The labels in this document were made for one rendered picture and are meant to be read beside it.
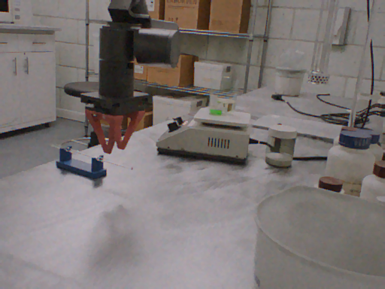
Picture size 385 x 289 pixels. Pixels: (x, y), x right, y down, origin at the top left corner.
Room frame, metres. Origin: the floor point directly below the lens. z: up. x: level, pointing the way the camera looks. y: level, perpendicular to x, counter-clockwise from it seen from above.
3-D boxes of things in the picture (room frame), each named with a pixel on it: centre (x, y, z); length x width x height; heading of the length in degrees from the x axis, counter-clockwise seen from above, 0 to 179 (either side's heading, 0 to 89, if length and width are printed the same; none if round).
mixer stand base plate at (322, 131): (1.24, -0.34, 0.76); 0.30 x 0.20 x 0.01; 66
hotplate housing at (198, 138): (0.92, -0.04, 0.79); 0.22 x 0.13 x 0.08; 81
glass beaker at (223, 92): (0.92, -0.06, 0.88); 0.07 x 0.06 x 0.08; 177
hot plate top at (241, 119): (0.92, -0.07, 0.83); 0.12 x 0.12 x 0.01; 81
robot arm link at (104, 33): (0.69, 0.13, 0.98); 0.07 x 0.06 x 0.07; 77
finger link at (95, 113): (0.68, 0.13, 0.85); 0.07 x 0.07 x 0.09; 60
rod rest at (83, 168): (0.73, 0.20, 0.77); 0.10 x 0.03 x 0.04; 60
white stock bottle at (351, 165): (0.65, -0.26, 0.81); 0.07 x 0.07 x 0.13
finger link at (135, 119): (0.69, 0.13, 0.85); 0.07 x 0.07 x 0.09; 60
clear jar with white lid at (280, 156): (0.88, -0.19, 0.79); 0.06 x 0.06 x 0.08
